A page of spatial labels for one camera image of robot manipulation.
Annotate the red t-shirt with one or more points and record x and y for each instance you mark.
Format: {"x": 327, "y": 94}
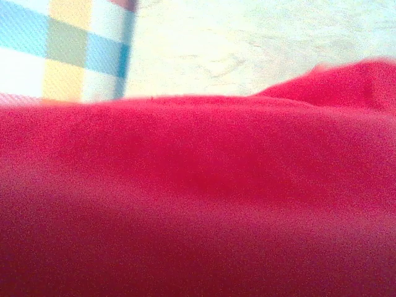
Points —
{"x": 198, "y": 201}

